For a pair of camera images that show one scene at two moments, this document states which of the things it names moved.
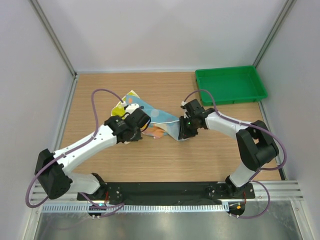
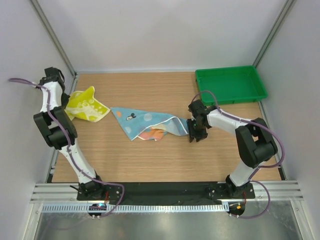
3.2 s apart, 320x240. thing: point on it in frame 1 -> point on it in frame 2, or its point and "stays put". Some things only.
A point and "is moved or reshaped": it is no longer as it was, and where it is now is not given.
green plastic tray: (230, 85) stays put
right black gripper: (184, 133) -> (192, 133)
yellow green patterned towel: (118, 110) -> (82, 104)
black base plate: (170, 191) stays put
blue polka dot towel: (162, 123) is moved or reshaped
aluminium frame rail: (279, 190) stays put
